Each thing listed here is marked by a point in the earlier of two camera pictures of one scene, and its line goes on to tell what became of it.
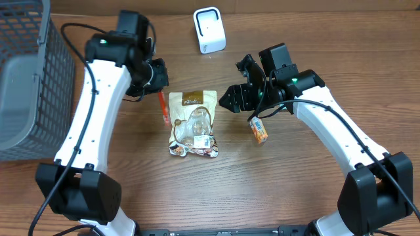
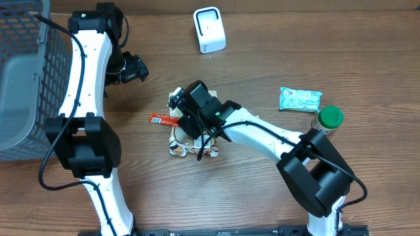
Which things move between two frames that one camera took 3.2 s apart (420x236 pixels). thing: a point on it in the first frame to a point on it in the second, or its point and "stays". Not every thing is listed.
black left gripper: x=159 y=78 to x=135 y=68
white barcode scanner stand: x=209 y=29 stays
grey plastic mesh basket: x=37 y=84 stays
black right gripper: x=240 y=96 to x=188 y=125
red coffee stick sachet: x=163 y=107 to x=163 y=119
